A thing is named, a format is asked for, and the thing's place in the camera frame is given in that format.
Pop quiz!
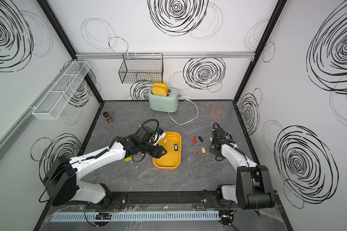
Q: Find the black wire wall basket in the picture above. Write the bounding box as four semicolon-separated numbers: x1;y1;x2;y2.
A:
118;53;164;84

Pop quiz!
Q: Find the mint green toaster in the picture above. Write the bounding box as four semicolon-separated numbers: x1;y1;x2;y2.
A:
148;88;179;113

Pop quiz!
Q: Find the white toaster power cable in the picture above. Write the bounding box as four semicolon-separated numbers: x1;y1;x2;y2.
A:
168;98;199;126

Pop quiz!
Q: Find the yellow orange key tag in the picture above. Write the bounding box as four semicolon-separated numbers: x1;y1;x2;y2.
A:
201;147;206;156

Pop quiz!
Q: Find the yellow toast slice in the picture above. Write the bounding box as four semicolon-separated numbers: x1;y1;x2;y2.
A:
152;82;168;96

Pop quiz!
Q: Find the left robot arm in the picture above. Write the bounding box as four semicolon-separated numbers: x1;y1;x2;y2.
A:
42;137;167;208

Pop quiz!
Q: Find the yellow plastic storage box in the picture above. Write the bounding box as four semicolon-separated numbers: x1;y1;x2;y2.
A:
153;131;182;170

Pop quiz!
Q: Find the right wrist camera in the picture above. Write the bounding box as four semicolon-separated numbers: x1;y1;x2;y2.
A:
212;122;227;143

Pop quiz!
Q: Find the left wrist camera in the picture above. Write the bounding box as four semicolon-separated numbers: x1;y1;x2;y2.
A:
136;119;166;145

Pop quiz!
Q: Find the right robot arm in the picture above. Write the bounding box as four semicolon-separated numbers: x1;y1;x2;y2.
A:
210;141;275;210

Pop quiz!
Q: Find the brown spice jar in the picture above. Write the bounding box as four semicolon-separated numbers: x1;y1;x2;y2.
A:
103;111;113;124

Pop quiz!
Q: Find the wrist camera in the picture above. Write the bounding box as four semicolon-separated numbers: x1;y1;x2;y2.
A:
212;122;227;143
136;119;166;145

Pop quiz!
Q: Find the white wire wall shelf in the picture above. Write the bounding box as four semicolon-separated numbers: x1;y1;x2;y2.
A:
32;61;91;120

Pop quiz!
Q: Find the white slotted cable duct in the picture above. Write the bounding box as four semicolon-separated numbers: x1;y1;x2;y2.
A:
50;211;220;223

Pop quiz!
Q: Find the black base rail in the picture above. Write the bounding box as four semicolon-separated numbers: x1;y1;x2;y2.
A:
47;189;281;210

